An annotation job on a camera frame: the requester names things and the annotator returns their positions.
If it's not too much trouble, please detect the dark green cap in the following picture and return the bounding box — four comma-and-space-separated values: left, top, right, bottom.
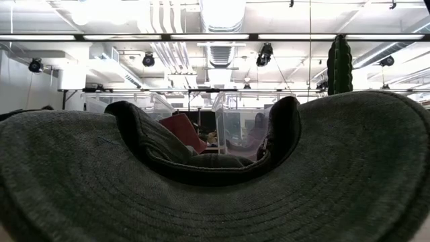
0, 90, 430, 242
0, 105, 55, 122

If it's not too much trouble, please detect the clear plastic bin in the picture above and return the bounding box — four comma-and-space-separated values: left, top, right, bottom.
211, 91, 298, 161
82, 91, 176, 122

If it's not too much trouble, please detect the black overhead bar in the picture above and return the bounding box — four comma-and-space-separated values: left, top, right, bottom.
0, 32, 430, 42

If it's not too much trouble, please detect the green cactus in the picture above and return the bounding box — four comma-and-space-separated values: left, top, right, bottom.
327, 34, 354, 96

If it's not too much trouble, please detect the silver ceiling air duct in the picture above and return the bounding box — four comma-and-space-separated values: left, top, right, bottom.
200, 0, 248, 69

